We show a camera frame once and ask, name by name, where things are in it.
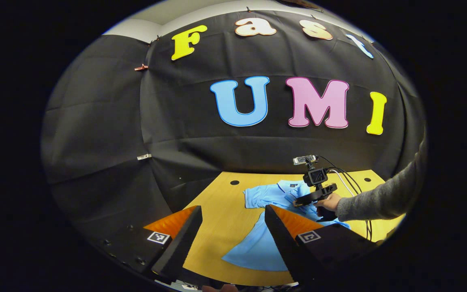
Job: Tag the black backdrop cloth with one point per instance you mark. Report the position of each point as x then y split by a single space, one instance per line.
176 113

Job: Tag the silver cloth clip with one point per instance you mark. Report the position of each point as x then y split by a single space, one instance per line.
144 156

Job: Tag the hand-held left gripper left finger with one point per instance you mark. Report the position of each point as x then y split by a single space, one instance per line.
181 247

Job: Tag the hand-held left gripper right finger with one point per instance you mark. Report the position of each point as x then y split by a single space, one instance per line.
282 243

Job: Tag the red cloth clip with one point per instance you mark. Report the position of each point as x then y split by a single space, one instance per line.
140 67

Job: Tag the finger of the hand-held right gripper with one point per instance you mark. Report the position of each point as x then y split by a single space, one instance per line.
312 196

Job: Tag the light blue T-shirt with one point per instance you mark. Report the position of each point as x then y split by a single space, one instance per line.
253 247

